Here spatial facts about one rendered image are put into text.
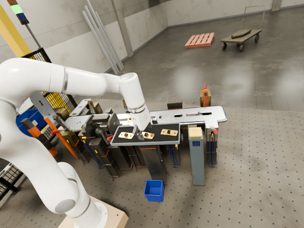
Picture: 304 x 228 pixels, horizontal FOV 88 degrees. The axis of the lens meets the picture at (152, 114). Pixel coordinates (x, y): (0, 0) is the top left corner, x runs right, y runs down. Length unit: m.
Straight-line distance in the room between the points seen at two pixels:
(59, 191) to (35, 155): 0.17
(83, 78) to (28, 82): 0.14
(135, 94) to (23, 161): 0.44
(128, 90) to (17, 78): 0.34
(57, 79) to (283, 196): 1.24
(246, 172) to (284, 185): 0.20
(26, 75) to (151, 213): 0.95
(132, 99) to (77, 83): 0.22
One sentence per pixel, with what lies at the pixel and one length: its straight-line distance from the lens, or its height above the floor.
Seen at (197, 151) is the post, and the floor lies 1.04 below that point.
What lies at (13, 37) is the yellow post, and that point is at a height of 1.70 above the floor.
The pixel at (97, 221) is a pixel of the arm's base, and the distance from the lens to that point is 1.08.
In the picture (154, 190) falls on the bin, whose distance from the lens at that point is 1.19.
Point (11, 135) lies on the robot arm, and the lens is 0.57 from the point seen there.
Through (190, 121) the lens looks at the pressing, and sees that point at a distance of 1.13.
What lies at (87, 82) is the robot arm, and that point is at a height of 1.56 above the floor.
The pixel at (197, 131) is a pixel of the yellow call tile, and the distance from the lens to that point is 0.82.
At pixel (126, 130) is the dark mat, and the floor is 1.16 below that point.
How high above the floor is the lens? 1.74
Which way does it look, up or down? 36 degrees down
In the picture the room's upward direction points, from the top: 15 degrees counter-clockwise
